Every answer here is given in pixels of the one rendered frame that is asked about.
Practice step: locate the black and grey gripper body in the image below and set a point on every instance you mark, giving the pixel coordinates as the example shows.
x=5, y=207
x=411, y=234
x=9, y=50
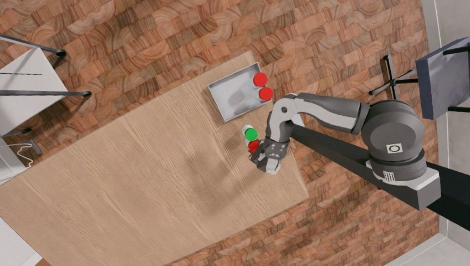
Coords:
x=255, y=155

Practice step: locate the white bottle with red cap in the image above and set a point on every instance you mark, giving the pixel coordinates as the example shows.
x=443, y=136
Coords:
x=263, y=93
x=259, y=79
x=252, y=145

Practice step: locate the green-capped bottle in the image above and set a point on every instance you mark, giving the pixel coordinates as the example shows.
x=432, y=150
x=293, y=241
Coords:
x=249, y=132

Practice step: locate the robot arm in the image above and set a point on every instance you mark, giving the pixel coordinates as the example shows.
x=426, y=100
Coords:
x=389, y=128

